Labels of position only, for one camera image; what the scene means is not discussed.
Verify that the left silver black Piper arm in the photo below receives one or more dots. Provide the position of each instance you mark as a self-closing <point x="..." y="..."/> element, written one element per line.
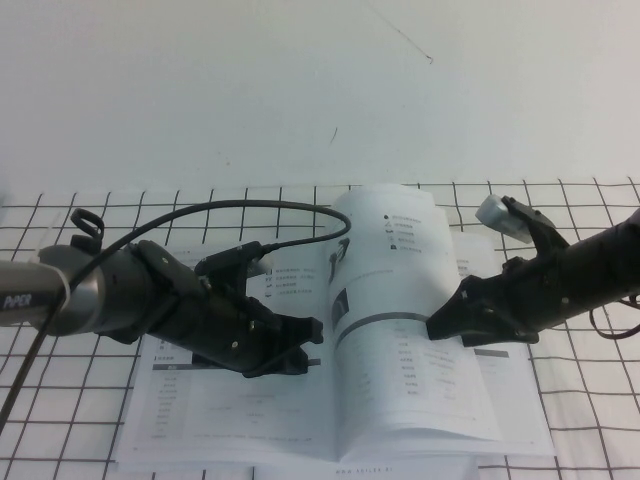
<point x="100" y="290"/>

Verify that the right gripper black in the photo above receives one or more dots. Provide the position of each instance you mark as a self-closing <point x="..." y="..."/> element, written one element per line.
<point x="525" y="300"/>

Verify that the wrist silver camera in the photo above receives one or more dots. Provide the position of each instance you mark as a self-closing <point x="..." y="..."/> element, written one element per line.
<point x="495" y="215"/>
<point x="257" y="267"/>

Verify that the white booklet with web address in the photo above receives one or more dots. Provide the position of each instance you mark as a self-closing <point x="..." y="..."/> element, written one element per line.
<point x="300" y="474"/>

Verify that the white product manual book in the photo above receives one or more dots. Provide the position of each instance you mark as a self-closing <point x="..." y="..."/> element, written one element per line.
<point x="390" y="390"/>

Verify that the white black-grid checkered tablecloth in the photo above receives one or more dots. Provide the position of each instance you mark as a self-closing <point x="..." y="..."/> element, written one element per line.
<point x="590" y="425"/>

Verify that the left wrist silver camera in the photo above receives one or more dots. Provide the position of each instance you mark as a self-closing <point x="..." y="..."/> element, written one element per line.
<point x="257" y="267"/>

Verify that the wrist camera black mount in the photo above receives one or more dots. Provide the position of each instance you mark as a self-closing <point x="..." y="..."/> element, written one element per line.
<point x="225" y="260"/>
<point x="540" y="230"/>

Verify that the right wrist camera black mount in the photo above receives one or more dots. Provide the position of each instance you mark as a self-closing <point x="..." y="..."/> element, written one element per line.
<point x="540" y="230"/>

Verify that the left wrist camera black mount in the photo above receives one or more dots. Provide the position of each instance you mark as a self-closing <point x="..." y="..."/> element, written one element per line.
<point x="225" y="260"/>

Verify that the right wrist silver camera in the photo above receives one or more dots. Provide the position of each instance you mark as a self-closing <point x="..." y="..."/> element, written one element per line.
<point x="495" y="215"/>

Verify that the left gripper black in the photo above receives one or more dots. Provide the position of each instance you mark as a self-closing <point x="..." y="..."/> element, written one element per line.
<point x="225" y="335"/>

